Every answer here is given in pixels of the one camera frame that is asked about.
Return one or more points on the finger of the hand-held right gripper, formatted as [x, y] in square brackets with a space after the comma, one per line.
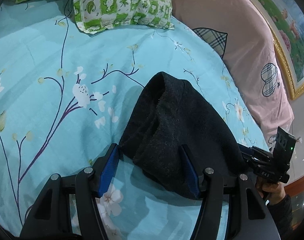
[252, 153]

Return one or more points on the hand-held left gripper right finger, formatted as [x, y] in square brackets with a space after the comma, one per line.
[190, 170]

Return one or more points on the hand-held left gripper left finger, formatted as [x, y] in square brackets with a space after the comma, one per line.
[111, 168]

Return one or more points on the black pants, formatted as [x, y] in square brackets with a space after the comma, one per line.
[177, 120]

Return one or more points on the person's right hand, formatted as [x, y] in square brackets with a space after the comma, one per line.
[270, 190]

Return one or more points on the pink pillow with plaid hearts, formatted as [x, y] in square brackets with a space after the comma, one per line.
[242, 55]

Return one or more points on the gold framed flower picture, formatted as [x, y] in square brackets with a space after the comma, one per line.
[292, 30]

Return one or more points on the teal floral bed sheet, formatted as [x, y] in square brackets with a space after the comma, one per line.
[41, 55]

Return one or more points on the green checked pillow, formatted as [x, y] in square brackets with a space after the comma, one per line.
[122, 2]

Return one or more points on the brown wooden bed frame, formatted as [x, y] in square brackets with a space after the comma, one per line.
[300, 181]

